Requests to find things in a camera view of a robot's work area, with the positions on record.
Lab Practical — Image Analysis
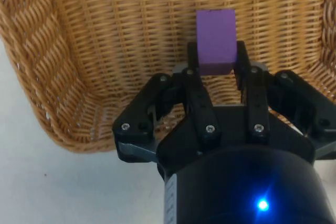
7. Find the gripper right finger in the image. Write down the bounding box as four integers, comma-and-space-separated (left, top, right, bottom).
233, 40, 336, 161

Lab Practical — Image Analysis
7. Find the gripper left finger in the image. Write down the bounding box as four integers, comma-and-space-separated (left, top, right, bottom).
112, 41, 222, 163

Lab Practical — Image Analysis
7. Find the purple triangular block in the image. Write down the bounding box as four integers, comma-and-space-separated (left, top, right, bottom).
196, 8, 238, 76

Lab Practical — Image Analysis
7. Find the wicker basket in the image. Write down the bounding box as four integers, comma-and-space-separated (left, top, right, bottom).
0, 0, 336, 153

